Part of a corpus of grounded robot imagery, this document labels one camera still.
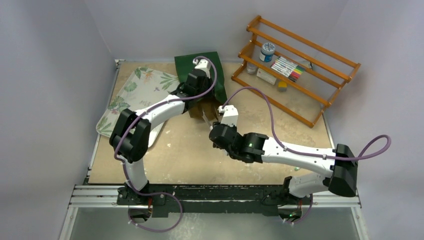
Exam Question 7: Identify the green paper bag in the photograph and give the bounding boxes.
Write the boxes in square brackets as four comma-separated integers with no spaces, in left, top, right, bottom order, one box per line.
[174,51,227,120]

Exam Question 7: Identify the metal tongs with white handle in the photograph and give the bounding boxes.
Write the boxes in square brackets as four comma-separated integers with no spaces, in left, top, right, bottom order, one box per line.
[202,112,213,131]

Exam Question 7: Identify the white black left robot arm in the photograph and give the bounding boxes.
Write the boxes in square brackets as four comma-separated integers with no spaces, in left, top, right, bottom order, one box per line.
[109,69,217,205]

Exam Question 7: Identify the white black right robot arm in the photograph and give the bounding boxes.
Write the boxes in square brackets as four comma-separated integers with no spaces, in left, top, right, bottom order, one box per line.
[209,123,358,204]

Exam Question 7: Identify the white tropical print tray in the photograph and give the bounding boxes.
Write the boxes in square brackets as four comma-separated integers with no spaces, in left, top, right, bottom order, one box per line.
[95,66,179,146]

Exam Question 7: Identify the small clear glass jar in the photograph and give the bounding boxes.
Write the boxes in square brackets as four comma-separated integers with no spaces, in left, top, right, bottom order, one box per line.
[246,62,258,75]

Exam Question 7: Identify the small white box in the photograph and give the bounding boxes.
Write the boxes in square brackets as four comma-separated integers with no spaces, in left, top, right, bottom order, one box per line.
[256,68,277,85]

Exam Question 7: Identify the white jar with blue lid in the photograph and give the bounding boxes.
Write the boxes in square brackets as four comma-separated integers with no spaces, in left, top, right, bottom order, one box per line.
[259,42,276,63]

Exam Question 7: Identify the yellow grey sponge block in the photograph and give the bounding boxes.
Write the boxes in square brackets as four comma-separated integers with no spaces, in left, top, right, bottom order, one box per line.
[277,81,288,92]

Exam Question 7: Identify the pack of coloured markers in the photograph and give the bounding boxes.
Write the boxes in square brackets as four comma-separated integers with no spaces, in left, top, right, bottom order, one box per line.
[271,56,305,82]

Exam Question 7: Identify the orange wooden shelf rack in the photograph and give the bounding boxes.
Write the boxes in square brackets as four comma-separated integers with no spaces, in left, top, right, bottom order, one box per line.
[231,15,361,128]

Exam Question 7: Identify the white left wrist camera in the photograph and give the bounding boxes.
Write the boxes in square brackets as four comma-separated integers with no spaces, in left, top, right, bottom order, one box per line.
[192,58,211,79]

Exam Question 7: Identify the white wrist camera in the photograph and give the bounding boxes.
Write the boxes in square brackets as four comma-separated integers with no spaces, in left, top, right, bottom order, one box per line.
[192,58,211,79]
[218,105,239,127]

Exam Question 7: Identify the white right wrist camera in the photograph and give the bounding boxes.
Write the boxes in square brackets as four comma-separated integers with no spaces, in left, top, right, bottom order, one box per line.
[218,105,239,127]

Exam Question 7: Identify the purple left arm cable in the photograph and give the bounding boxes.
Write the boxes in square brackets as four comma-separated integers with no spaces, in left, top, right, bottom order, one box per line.
[114,55,218,233]

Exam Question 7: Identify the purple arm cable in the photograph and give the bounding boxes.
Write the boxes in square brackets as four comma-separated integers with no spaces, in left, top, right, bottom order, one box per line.
[220,86,392,226]
[114,55,218,233]

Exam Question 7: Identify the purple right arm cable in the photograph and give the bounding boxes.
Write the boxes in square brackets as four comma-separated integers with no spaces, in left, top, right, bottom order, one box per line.
[220,86,392,226]

